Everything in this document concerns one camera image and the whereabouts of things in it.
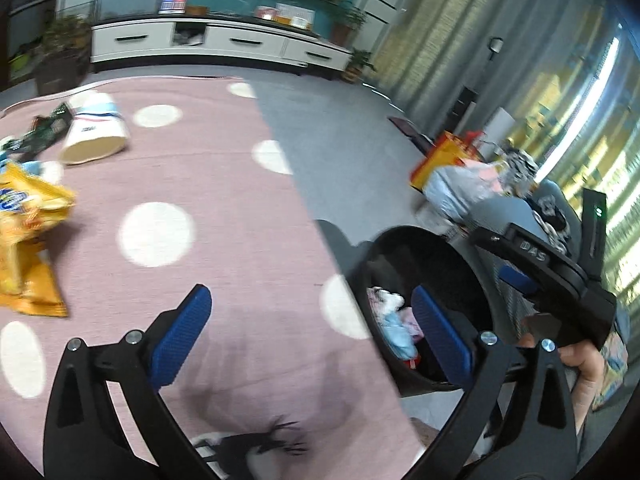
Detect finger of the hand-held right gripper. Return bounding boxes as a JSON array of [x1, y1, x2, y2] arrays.
[[499, 266, 541, 298], [470, 225, 514, 252]]

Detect clear plastic storage bin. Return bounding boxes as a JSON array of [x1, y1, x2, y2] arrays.
[[100, 0, 167, 18]]

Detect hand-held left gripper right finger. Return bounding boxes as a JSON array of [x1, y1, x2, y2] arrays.
[[411, 284, 581, 480]]

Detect black floor lamp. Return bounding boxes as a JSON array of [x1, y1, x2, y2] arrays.
[[487, 36, 505, 111]]

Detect pink white-dotted blanket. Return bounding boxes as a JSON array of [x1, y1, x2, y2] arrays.
[[0, 77, 436, 480]]

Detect yellow chip bag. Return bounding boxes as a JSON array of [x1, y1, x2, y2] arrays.
[[0, 160, 77, 319]]

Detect tall potted plant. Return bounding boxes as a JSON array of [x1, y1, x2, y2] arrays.
[[332, 4, 368, 47]]

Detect small potted plant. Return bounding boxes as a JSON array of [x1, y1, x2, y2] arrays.
[[342, 49, 377, 84]]

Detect orange shopping bag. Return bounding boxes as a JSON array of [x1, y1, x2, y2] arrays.
[[410, 130, 483, 192]]

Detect pale bulging plastic bag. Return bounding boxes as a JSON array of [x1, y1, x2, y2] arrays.
[[424, 164, 502, 222]]

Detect black trash bin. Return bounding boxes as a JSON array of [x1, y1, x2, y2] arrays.
[[345, 225, 495, 398]]

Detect green leafy plants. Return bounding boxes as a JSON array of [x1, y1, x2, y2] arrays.
[[34, 14, 92, 97]]

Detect dark floor mat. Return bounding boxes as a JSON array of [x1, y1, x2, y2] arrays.
[[389, 116, 432, 155]]

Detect person's right hand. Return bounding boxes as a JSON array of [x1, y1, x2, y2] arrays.
[[517, 334, 608, 435]]

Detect black tower speaker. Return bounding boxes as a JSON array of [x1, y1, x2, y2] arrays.
[[451, 87, 476, 136]]

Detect white board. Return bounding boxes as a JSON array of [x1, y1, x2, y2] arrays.
[[487, 107, 516, 147]]

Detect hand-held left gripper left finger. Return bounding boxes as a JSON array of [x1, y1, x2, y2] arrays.
[[42, 284, 213, 480]]

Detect green wafer packet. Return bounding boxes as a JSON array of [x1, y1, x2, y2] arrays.
[[0, 102, 74, 157]]

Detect white paper cup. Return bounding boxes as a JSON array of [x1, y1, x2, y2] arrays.
[[60, 91, 132, 166]]

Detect white television cabinet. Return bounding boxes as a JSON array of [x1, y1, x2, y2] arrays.
[[91, 14, 352, 75]]

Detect black white clothes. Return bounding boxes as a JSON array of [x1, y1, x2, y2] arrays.
[[502, 149, 572, 248]]

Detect striped window curtain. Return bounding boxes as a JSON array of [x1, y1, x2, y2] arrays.
[[370, 0, 640, 301]]

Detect white desk calendar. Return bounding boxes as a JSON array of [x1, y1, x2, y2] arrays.
[[277, 4, 314, 28]]

